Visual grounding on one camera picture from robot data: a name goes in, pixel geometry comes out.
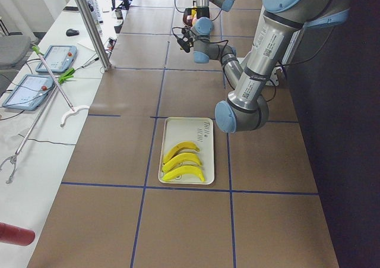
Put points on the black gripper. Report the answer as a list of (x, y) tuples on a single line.
[(202, 12), (187, 36)]

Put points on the brown wicker basket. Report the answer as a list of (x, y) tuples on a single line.
[(187, 17)]

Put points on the white bear tray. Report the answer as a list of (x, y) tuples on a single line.
[(197, 130)]

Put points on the black computer mouse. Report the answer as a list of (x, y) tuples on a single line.
[(72, 32)]

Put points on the reacher grabber with metal claw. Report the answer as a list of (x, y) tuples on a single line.
[(13, 158)]

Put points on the teach pendant far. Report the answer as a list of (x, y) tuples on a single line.
[(60, 57)]

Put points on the teach pendant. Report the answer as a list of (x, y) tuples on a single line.
[(29, 93), (60, 57)]

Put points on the reacher grabber with white hook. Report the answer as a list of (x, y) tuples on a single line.
[(73, 109)]

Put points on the teach pendant near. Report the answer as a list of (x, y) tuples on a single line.
[(29, 93)]

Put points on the grey office chair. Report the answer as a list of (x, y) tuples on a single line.
[(13, 50)]

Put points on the red cylinder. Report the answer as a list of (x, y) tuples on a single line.
[(16, 235)]

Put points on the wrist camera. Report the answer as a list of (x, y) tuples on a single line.
[(185, 45)]

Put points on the aluminium frame post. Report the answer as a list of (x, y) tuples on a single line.
[(93, 33)]

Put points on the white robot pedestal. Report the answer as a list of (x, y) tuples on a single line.
[(276, 75)]

